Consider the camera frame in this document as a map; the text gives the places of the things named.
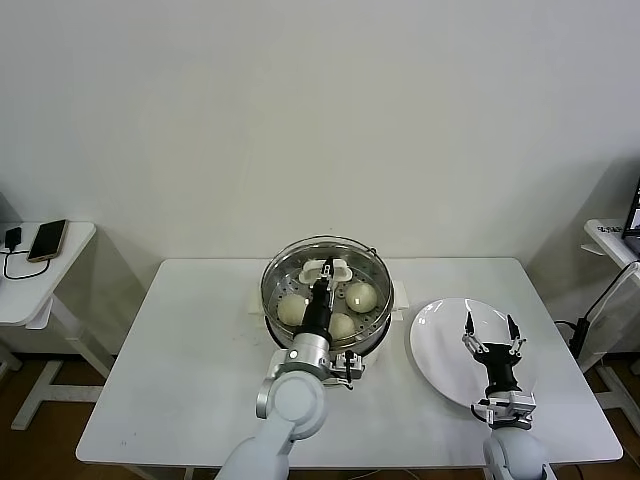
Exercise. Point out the round glass pot lid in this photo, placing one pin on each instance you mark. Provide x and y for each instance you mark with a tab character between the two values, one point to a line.
360	265

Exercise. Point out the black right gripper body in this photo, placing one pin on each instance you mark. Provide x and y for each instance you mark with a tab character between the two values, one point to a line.
500	367

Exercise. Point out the white round plate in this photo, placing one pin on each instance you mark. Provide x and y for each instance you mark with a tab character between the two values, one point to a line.
440	350

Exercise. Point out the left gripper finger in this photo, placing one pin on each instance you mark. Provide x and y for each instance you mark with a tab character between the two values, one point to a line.
331	272
320	279

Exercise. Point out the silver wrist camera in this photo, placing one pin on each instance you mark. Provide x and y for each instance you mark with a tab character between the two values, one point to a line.
352	367
521	406

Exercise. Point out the white side table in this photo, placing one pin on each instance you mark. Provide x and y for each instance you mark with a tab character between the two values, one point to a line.
30	295
612	245

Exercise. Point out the dark laptop screen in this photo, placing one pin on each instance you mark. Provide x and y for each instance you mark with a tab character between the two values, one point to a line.
634	215

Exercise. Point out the white steamed baozi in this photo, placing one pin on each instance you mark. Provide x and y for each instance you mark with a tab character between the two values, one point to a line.
344	326
291	309
361	297

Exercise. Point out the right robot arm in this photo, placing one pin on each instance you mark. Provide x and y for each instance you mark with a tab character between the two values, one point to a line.
515	445

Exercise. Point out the white electric cooker pot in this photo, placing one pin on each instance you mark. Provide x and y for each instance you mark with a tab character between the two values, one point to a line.
390	300

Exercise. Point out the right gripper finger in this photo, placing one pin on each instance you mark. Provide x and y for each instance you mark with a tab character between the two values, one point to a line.
471	332
512	332

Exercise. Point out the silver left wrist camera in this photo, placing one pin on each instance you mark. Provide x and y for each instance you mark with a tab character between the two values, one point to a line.
352	367

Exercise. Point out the stainless steel steamer basket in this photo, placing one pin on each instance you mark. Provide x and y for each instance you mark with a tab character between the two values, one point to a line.
370	330

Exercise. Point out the gold smartphone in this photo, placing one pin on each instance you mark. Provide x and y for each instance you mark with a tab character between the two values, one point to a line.
47	240

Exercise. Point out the black charger block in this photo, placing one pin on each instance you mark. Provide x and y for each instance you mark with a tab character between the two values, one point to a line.
13	237

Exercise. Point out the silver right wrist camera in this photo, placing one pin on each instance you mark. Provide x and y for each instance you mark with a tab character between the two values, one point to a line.
521	406

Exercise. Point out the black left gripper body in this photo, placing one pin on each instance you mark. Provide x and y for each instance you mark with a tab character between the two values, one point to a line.
317	310

